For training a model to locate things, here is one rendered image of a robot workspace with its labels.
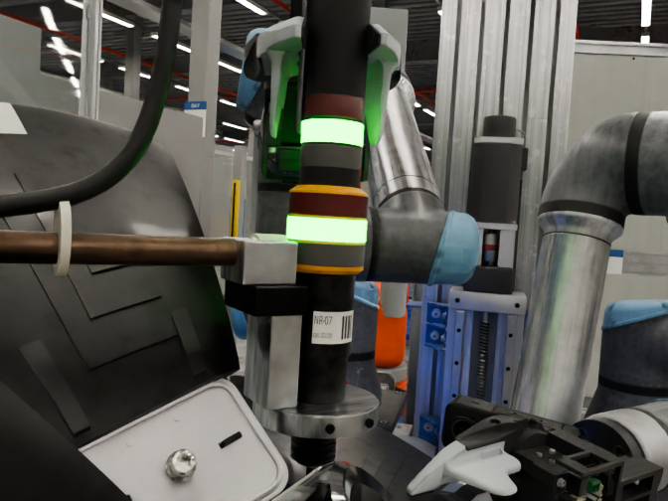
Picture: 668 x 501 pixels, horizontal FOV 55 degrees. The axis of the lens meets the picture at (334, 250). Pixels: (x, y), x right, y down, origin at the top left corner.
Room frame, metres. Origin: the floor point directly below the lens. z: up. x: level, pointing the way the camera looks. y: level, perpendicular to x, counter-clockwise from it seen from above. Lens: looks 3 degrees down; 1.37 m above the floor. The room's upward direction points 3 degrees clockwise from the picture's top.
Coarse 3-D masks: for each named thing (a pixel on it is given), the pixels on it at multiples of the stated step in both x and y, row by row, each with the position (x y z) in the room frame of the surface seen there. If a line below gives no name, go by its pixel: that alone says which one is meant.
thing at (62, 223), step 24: (168, 0) 0.30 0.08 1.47; (168, 24) 0.29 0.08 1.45; (168, 48) 0.29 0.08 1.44; (168, 72) 0.30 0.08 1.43; (144, 120) 0.29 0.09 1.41; (144, 144) 0.29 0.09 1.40; (120, 168) 0.28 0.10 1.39; (24, 192) 0.27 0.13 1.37; (48, 192) 0.27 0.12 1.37; (72, 192) 0.27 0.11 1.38; (96, 192) 0.28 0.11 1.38; (0, 216) 0.26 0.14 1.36
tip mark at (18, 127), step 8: (0, 104) 0.40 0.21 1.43; (8, 104) 0.40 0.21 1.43; (0, 112) 0.39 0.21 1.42; (8, 112) 0.39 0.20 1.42; (0, 120) 0.38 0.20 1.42; (8, 120) 0.39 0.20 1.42; (16, 120) 0.39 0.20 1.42; (0, 128) 0.38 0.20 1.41; (8, 128) 0.38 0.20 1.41; (16, 128) 0.38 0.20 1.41; (24, 128) 0.39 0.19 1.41
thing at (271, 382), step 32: (256, 256) 0.31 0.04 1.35; (288, 256) 0.32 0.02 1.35; (256, 288) 0.31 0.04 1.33; (288, 288) 0.31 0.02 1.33; (256, 320) 0.33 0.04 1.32; (288, 320) 0.32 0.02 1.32; (256, 352) 0.33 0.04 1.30; (288, 352) 0.32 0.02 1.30; (256, 384) 0.33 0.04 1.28; (288, 384) 0.32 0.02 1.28; (256, 416) 0.33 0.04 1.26; (288, 416) 0.32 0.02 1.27; (320, 416) 0.31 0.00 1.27; (352, 416) 0.32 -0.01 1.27
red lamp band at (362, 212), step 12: (300, 192) 0.33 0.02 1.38; (288, 204) 0.34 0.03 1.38; (300, 204) 0.33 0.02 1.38; (312, 204) 0.33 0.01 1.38; (324, 204) 0.33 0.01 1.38; (336, 204) 0.33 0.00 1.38; (348, 204) 0.33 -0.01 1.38; (360, 204) 0.33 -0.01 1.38; (336, 216) 0.33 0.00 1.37; (348, 216) 0.33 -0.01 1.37; (360, 216) 0.34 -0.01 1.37
